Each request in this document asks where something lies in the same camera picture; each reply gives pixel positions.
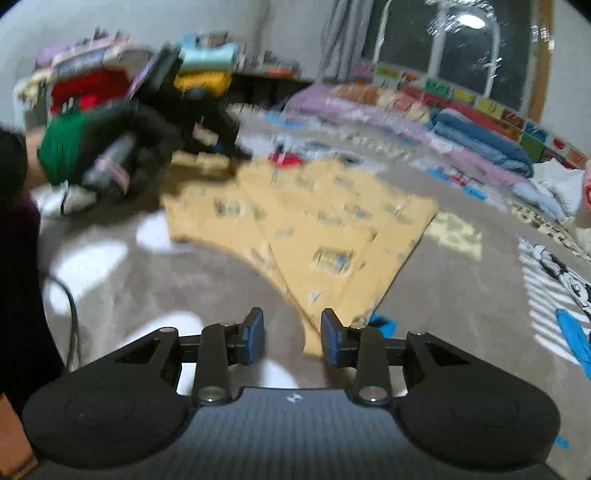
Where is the stack of folded clothes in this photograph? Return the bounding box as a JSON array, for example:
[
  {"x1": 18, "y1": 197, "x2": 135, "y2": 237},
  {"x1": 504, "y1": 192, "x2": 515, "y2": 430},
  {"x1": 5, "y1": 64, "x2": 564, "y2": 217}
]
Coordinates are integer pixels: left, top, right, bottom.
[{"x1": 14, "y1": 30, "x2": 241, "y2": 121}]

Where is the cartoon mouse printed blanket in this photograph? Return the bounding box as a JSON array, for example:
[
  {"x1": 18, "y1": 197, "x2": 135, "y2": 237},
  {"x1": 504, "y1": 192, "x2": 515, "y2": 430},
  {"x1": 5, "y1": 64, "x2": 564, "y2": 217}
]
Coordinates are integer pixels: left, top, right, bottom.
[{"x1": 37, "y1": 106, "x2": 591, "y2": 462}]

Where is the white cloth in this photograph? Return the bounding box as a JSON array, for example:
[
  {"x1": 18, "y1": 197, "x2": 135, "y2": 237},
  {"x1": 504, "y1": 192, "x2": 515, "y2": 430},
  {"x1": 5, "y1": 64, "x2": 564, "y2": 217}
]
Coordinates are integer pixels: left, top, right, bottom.
[{"x1": 531, "y1": 157, "x2": 587, "y2": 217}]

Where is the grey striped curtain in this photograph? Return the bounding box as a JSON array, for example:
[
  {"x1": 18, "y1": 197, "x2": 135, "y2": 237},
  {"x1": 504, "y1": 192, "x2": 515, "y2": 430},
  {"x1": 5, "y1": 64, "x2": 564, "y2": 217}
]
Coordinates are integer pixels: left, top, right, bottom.
[{"x1": 318, "y1": 0, "x2": 375, "y2": 81}]

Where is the person's dark clothing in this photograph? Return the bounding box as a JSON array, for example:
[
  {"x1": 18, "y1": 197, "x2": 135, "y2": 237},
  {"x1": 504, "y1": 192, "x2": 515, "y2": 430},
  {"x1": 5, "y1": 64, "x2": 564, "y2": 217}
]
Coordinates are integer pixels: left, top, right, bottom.
[{"x1": 0, "y1": 194, "x2": 65, "y2": 416}]

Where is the black cable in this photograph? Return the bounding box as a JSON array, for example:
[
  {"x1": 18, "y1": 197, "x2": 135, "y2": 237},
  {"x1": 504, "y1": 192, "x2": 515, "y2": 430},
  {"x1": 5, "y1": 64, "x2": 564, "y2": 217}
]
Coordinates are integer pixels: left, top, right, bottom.
[{"x1": 41, "y1": 272, "x2": 79, "y2": 372}]

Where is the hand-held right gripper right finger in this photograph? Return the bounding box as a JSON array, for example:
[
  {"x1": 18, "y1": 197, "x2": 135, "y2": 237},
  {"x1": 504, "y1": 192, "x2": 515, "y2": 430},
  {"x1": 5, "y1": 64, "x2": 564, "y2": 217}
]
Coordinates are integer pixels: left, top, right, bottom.
[{"x1": 321, "y1": 308, "x2": 467, "y2": 406}]

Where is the person's left forearm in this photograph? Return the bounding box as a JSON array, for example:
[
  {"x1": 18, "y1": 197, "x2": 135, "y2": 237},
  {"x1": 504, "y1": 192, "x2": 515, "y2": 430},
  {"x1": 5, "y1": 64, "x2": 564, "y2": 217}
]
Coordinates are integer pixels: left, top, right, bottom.
[{"x1": 0, "y1": 129, "x2": 47, "y2": 197}]

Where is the blue quilt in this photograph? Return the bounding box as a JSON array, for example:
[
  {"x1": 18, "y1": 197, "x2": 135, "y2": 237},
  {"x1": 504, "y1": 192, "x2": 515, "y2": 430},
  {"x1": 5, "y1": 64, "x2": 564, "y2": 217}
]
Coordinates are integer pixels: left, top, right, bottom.
[{"x1": 429, "y1": 108, "x2": 536, "y2": 178}]

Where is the light blue cloth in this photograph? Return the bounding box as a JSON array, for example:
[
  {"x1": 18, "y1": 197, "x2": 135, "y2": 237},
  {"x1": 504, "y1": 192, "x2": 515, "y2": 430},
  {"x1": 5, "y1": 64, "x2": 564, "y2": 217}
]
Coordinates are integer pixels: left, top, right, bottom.
[{"x1": 512, "y1": 180, "x2": 568, "y2": 222}]

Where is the colourful foam wall panel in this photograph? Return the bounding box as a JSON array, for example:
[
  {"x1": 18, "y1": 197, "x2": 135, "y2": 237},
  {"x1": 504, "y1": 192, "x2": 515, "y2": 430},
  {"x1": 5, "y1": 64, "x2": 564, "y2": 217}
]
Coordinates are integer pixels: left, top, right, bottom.
[{"x1": 365, "y1": 65, "x2": 591, "y2": 169}]

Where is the window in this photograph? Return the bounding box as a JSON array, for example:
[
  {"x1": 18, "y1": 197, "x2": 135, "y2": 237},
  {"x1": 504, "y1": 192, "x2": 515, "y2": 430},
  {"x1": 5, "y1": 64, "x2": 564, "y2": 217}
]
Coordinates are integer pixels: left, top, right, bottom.
[{"x1": 365, "y1": 0, "x2": 555, "y2": 121}]

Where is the yellow printed garment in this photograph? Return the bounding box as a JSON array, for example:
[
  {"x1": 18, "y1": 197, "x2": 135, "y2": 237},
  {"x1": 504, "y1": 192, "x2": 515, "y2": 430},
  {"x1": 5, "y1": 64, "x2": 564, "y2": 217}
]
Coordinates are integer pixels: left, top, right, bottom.
[{"x1": 159, "y1": 150, "x2": 439, "y2": 356}]

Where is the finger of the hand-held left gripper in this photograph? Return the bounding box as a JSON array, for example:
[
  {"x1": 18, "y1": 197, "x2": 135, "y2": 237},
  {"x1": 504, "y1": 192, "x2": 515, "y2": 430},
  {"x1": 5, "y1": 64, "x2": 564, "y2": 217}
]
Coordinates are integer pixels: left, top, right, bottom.
[{"x1": 191, "y1": 115, "x2": 254, "y2": 162}]

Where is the orange cartoon printed blanket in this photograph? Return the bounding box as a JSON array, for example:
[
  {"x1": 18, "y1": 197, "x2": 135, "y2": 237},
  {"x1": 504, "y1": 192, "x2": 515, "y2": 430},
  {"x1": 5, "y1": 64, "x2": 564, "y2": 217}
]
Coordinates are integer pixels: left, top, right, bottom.
[{"x1": 332, "y1": 83, "x2": 435, "y2": 125}]

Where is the person's left hand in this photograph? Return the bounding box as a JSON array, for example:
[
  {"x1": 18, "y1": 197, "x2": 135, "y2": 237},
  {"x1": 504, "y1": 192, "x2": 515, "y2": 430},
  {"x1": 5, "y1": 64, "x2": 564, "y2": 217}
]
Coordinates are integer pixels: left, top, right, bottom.
[{"x1": 37, "y1": 102, "x2": 183, "y2": 200}]

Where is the cream quilt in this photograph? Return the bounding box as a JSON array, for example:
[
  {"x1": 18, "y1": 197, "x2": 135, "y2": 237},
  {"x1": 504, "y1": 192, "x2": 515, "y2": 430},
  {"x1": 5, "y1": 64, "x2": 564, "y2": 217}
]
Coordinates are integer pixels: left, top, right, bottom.
[{"x1": 561, "y1": 215, "x2": 591, "y2": 259}]

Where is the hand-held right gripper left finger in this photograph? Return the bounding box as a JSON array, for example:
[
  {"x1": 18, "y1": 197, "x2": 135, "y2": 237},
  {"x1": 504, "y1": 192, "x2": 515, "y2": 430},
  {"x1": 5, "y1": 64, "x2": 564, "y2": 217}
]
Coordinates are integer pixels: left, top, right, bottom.
[{"x1": 113, "y1": 307, "x2": 266, "y2": 406}]

